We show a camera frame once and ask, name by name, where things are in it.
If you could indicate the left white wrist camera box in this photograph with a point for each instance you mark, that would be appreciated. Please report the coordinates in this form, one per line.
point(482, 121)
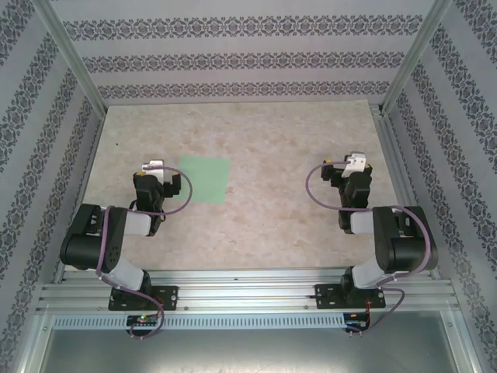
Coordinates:
point(155, 165)

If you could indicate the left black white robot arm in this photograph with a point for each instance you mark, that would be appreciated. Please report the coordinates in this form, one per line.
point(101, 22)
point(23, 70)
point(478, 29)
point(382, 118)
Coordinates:
point(87, 241)

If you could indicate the green paper sheet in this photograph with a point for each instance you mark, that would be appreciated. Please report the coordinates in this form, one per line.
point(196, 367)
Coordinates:
point(207, 178)

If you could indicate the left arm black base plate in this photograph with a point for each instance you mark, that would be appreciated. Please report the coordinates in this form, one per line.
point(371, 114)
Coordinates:
point(171, 297)

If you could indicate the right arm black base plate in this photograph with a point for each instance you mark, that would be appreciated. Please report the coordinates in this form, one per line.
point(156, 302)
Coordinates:
point(322, 295)

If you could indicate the aluminium mounting rail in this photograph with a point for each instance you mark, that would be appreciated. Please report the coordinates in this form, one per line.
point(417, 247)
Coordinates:
point(240, 289)

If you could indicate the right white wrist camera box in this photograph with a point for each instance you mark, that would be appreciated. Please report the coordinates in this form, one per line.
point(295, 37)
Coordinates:
point(355, 163)

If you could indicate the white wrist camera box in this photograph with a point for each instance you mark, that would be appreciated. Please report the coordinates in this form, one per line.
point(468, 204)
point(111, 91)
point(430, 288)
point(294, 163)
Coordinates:
point(355, 163)
point(155, 165)

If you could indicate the aluminium side rail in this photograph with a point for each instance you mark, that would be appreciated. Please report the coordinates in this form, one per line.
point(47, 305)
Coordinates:
point(393, 155)
point(79, 198)

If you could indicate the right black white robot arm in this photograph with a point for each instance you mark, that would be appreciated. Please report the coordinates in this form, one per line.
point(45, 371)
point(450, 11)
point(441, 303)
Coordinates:
point(405, 241)

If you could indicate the aluminium frame post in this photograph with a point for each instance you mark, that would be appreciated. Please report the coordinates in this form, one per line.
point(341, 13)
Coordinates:
point(69, 50)
point(417, 52)

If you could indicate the grey metal sheet panel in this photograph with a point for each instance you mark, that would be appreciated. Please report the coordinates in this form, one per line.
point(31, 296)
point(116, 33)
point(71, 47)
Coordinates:
point(248, 349)

